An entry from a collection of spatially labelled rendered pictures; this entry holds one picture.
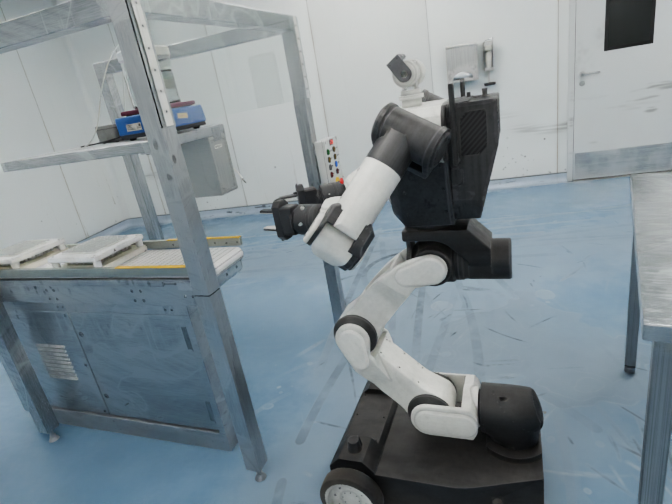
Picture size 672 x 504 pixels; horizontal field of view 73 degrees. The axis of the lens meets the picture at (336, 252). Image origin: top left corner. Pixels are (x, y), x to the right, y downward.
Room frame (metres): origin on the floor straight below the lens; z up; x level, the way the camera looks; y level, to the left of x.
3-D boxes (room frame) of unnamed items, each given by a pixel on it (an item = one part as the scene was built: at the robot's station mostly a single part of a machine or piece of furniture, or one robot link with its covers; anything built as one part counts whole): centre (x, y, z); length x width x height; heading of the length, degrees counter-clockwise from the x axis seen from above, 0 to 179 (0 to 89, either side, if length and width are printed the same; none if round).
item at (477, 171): (1.18, -0.31, 1.09); 0.34 x 0.30 x 0.36; 157
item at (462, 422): (1.20, -0.27, 0.28); 0.21 x 0.20 x 0.13; 67
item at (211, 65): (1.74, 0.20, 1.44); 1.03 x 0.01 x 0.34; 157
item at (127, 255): (1.71, 0.92, 0.82); 0.24 x 0.24 x 0.02; 67
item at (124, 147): (1.59, 0.67, 1.22); 0.62 x 0.38 x 0.04; 67
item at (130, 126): (1.57, 0.48, 1.29); 0.21 x 0.20 x 0.09; 157
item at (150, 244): (1.87, 0.95, 0.82); 1.32 x 0.02 x 0.03; 67
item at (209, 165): (1.64, 0.43, 1.11); 0.22 x 0.11 x 0.20; 67
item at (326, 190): (1.49, 0.04, 0.96); 0.12 x 0.10 x 0.13; 99
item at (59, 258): (1.71, 0.92, 0.87); 0.25 x 0.24 x 0.02; 67
